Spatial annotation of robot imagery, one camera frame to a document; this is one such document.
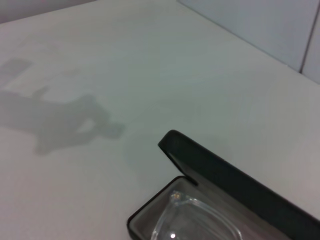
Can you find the clear plastic glasses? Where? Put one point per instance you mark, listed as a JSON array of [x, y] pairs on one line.
[[180, 200]]

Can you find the black glasses case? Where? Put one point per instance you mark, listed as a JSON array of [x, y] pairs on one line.
[[225, 175]]

